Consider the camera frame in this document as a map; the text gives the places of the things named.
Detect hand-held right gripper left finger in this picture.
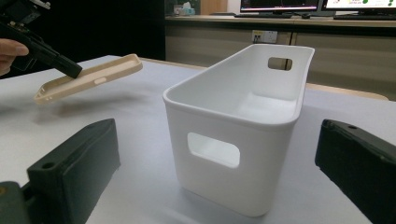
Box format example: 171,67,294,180
21,118,121,224

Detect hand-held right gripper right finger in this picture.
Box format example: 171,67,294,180
314,119,396,224

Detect beige phone case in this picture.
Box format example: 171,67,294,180
33,52,145,105

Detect white plastic storage bin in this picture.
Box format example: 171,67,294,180
162,43,317,218

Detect black curtain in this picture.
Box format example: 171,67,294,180
0,0,166,79

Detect white table sheet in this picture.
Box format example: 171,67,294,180
0,54,396,224

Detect teal tissue box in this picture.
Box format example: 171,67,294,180
173,1,197,17

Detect black keyboard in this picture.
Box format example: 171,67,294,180
332,13,396,21
233,11,294,20

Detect computer monitor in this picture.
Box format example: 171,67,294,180
239,0,322,14
321,0,396,13

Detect wooden counter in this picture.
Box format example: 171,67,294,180
164,13,396,30

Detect white wall power outlet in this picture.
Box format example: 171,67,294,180
250,29,279,45

